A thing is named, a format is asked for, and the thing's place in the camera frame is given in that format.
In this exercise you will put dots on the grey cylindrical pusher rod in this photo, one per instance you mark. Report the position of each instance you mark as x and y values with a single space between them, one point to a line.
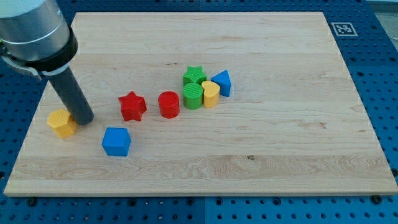
70 93

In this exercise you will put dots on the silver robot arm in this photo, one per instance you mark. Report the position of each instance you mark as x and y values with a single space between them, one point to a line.
37 41

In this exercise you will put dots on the red star block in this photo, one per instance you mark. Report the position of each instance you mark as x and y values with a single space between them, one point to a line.
132 106

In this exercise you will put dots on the green star block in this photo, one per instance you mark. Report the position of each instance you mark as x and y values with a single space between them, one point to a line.
194 75

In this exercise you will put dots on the yellow hexagon block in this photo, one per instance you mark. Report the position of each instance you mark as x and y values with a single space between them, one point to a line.
62 123

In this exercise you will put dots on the blue cube block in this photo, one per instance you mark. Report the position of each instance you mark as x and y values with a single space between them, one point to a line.
116 141

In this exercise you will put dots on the red cylinder block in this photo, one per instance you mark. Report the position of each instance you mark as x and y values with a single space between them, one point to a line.
169 104

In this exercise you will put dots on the green cylinder block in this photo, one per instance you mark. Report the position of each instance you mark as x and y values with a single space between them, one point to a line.
192 96

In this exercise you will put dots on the wooden board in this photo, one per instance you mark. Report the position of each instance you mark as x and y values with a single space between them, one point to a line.
293 125

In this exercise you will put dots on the yellow heart block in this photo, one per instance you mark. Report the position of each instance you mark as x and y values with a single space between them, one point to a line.
211 93

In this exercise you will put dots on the blue triangle block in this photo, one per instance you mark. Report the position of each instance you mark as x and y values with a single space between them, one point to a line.
224 81

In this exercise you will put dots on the white fiducial marker tag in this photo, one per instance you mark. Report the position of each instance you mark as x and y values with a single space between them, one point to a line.
344 29

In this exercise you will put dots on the blue pegboard base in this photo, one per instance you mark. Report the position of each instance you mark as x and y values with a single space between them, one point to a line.
372 61

